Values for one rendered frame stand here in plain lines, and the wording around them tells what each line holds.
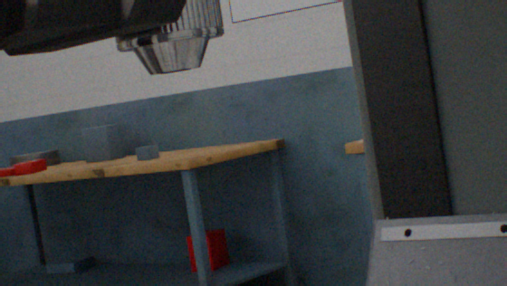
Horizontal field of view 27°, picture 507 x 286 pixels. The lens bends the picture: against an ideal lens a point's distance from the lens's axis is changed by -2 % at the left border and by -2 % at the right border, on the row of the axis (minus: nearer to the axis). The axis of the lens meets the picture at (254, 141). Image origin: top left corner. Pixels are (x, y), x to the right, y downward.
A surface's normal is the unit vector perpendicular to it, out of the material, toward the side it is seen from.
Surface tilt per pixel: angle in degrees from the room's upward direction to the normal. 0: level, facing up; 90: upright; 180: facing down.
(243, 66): 90
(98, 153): 90
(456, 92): 90
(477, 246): 63
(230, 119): 90
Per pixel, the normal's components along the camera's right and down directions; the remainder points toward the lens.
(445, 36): -0.63, 0.14
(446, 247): -0.62, -0.33
